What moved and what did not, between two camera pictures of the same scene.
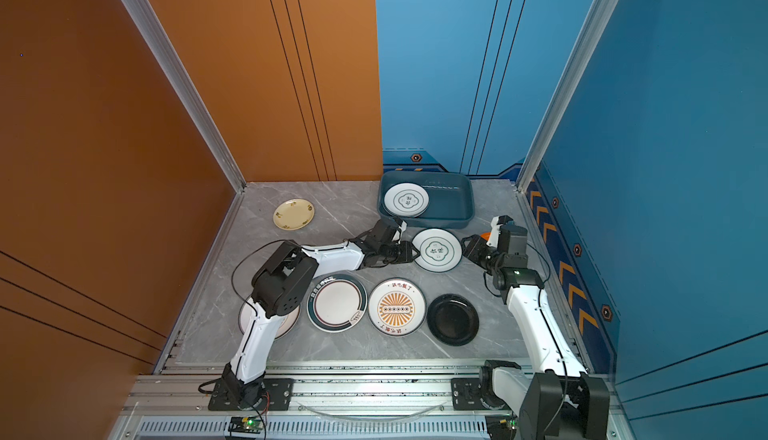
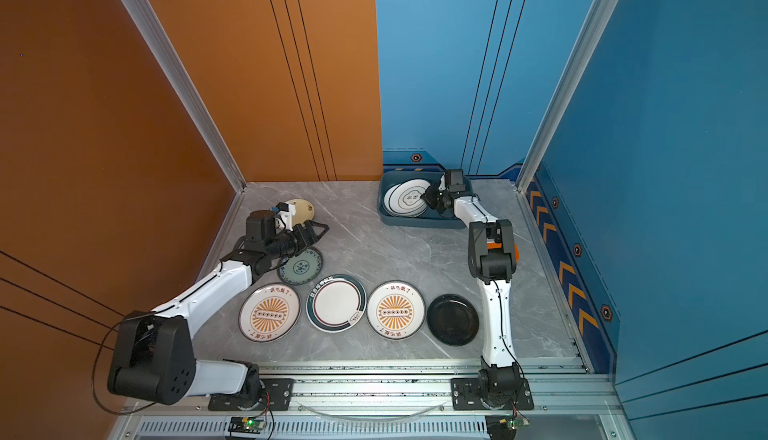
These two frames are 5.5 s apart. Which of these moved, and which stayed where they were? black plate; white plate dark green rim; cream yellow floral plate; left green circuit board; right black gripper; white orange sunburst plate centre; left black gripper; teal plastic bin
Moved: left black gripper; right black gripper
Stayed: left green circuit board; black plate; cream yellow floral plate; white orange sunburst plate centre; white plate dark green rim; teal plastic bin
